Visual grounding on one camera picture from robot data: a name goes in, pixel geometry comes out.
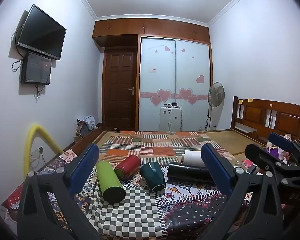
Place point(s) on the brown wooden door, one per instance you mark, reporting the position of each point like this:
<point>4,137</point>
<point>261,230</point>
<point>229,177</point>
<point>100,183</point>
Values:
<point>120,87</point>

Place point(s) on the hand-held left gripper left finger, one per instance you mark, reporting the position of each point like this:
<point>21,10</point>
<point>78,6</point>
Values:
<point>86,165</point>

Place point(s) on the yellow foam tube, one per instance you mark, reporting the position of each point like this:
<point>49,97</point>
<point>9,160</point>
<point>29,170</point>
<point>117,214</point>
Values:
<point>31,132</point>

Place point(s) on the small black wall monitor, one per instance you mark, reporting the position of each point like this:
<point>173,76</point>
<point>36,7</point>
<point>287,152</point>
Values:
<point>36,68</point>

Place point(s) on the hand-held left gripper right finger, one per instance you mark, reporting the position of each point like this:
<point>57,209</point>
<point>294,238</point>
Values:
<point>216,168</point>

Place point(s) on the large black wall television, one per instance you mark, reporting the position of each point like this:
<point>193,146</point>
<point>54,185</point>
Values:
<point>41,32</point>

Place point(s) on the wall power outlet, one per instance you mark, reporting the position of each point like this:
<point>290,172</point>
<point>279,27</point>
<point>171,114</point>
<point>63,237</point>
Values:
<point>37,153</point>

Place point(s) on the wooden bed frame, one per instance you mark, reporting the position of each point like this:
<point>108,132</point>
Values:
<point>86,138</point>

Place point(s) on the pile of clothes and bags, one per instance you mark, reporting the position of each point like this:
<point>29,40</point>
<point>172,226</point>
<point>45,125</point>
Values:
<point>86,125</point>

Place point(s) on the pile of colourful toys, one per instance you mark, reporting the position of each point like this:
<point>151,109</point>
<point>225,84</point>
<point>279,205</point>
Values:
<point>273,150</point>

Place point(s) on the striped patchwork blanket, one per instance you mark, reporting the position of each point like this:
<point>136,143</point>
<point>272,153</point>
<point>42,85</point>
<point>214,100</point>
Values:
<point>152,147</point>

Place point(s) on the red cup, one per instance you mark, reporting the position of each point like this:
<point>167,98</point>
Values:
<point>127,167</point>

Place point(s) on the black cup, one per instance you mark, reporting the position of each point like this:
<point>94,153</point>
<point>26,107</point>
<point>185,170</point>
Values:
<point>187,172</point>

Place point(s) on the white cup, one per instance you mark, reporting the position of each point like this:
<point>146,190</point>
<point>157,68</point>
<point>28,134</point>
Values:
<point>193,158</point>

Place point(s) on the frosted sliding door with hearts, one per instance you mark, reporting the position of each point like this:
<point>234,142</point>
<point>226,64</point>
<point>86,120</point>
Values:
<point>157,75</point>
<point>190,65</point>

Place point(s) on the green cup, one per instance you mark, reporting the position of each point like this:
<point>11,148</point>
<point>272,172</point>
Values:
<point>110,182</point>

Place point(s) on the wooden bed headboard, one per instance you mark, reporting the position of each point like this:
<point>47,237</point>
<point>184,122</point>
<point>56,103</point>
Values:
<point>255,113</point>

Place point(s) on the standing fan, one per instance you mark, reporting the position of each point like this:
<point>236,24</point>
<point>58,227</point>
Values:
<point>216,93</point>

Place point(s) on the black round container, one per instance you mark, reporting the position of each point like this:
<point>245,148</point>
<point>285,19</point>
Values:
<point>174,104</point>

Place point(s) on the wooden wardrobe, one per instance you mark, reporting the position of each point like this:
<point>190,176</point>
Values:
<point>120,28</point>

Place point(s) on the floral checkered quilt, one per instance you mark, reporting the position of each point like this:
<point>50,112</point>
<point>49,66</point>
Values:
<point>130,217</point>

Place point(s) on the dark teal faceted cup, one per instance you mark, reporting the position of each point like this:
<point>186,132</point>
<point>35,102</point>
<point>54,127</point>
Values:
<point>153,177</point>

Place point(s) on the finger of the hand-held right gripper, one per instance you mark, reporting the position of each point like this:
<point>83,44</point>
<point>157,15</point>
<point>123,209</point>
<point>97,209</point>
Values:
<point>261,156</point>
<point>281,141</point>

